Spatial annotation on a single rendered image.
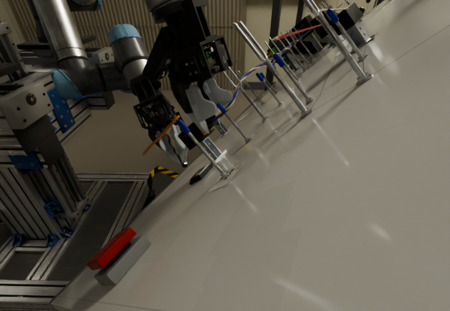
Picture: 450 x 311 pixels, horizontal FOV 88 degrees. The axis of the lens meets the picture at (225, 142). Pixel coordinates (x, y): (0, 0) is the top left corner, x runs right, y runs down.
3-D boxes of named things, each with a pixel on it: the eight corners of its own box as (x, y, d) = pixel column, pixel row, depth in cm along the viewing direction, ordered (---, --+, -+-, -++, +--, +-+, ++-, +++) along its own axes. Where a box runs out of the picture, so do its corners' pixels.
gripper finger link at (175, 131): (177, 162, 51) (160, 125, 52) (183, 163, 57) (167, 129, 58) (189, 155, 51) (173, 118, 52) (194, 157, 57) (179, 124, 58)
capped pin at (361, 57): (358, 63, 33) (323, 13, 32) (356, 61, 35) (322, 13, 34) (369, 55, 33) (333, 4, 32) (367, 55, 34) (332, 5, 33)
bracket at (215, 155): (219, 154, 52) (205, 137, 51) (226, 150, 50) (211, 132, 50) (208, 166, 49) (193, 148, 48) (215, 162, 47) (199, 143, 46)
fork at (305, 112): (311, 114, 28) (238, 17, 27) (298, 120, 30) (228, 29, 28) (314, 107, 30) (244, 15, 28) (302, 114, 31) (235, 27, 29)
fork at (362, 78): (373, 78, 24) (288, -42, 22) (355, 88, 25) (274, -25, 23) (373, 72, 25) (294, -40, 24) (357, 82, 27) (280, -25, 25)
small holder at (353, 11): (388, 22, 44) (366, -10, 44) (371, 41, 40) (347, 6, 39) (364, 37, 48) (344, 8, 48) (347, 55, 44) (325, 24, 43)
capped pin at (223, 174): (222, 176, 33) (172, 117, 32) (230, 171, 33) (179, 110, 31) (219, 181, 32) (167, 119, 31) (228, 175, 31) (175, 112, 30)
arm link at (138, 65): (130, 81, 61) (159, 68, 62) (137, 96, 61) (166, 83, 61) (116, 68, 54) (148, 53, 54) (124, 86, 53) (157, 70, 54)
